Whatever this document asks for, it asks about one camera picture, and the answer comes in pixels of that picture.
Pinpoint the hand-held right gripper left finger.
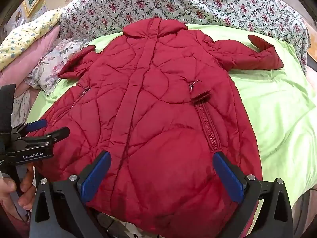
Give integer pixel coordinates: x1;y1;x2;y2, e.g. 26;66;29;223
29;151;111;238

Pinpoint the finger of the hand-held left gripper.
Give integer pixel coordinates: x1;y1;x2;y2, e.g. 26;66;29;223
10;119;48;139
15;126;70;152

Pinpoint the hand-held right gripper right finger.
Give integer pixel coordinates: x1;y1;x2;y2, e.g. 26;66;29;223
213;151;294;238

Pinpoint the red quilted jacket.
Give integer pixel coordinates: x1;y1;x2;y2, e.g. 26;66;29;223
26;17;285;238

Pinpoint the person's left hand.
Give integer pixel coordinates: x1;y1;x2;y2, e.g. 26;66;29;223
0;163;35;220

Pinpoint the white small-flowered cloth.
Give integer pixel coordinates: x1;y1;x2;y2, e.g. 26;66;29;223
11;89;31;129

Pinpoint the large-rose floral pillow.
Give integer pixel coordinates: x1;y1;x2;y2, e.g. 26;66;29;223
25;38;96;96

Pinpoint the pink pillow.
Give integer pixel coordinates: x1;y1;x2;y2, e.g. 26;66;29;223
0;26;61;88

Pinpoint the light green blanket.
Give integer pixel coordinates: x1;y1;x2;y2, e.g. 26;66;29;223
26;24;317;209

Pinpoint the yellow floral pillow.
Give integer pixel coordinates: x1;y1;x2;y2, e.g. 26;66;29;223
0;7;62;71

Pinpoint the small-rose floral bedsheet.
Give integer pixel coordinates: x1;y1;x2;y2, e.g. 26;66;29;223
58;0;311;75

